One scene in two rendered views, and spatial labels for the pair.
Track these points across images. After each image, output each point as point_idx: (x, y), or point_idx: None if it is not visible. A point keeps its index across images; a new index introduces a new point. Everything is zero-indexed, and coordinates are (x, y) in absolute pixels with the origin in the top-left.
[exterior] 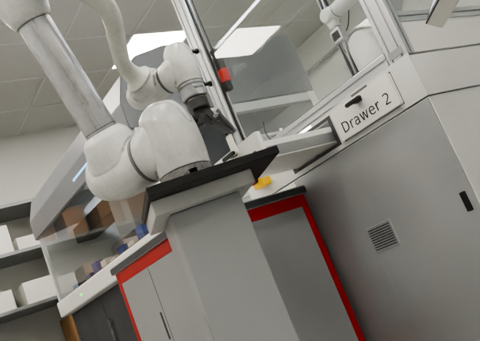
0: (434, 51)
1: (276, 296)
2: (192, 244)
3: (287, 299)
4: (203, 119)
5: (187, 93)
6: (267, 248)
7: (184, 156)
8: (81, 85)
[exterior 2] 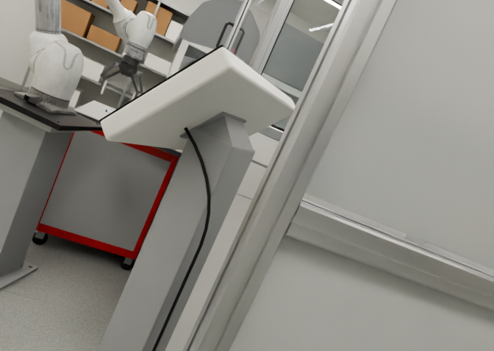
0: (251, 160)
1: (18, 193)
2: (1, 132)
3: (110, 196)
4: (123, 71)
5: (125, 49)
6: (123, 165)
7: (40, 85)
8: None
